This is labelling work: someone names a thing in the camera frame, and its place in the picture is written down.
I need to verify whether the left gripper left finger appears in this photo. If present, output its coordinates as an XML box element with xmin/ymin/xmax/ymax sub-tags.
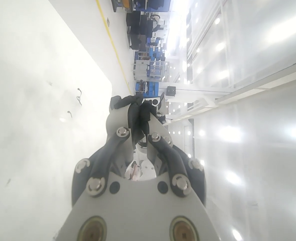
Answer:
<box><xmin>71</xmin><ymin>94</ymin><xmax>145</xmax><ymax>207</ymax></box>

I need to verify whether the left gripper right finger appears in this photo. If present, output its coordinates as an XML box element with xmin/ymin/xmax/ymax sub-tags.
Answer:
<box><xmin>140</xmin><ymin>101</ymin><xmax>207</xmax><ymax>208</ymax></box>

